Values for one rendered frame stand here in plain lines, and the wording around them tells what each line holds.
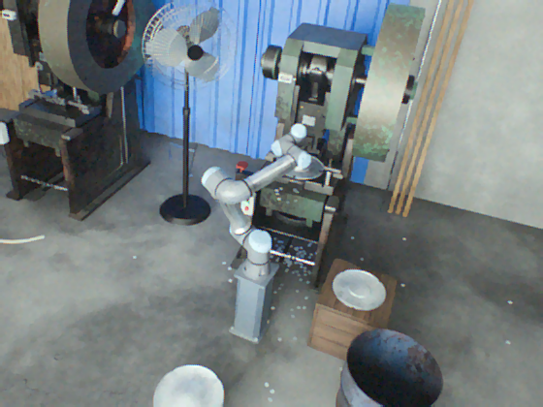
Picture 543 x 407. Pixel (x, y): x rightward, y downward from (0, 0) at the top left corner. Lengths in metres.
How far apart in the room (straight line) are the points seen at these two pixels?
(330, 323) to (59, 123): 2.22
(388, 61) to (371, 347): 1.36
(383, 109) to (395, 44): 0.30
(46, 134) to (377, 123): 2.24
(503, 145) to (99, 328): 3.14
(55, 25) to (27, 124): 0.94
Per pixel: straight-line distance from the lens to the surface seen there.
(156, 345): 2.92
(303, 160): 2.34
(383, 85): 2.39
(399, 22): 2.53
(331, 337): 2.85
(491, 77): 4.00
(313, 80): 2.80
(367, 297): 2.80
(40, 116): 3.76
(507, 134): 4.18
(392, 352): 2.61
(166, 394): 2.31
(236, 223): 2.52
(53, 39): 3.05
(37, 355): 2.99
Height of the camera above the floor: 2.27
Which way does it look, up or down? 33 degrees down
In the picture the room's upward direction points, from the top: 7 degrees clockwise
